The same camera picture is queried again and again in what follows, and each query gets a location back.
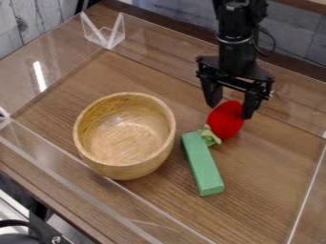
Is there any black cable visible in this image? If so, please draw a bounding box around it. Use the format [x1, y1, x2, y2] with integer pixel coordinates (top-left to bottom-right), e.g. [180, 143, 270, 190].
[254, 27, 278, 58]

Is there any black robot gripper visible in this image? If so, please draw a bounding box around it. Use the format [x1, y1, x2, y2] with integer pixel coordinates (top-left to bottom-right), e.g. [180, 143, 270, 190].
[196, 56, 274, 120]

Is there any black metal table bracket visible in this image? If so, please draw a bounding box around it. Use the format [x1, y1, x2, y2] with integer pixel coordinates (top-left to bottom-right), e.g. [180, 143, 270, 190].
[28, 213, 73, 244]

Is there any clear acrylic tray enclosure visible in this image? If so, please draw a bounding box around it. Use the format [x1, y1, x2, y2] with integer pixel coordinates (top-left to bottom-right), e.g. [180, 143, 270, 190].
[0, 17, 326, 244]

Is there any red plush fruit green leaf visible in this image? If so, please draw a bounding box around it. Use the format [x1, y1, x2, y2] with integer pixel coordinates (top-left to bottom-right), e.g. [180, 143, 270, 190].
[199, 100, 244, 146]

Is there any green rectangular block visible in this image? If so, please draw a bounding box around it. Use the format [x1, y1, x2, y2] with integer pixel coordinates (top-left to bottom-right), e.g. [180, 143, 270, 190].
[180, 132, 224, 197]

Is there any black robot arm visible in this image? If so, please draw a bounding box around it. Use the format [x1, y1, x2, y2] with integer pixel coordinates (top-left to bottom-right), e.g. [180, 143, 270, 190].
[196, 0, 275, 120]

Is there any light wooden bowl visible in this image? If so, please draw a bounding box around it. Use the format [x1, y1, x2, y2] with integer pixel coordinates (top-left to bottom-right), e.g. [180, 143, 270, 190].
[72, 92, 176, 180]

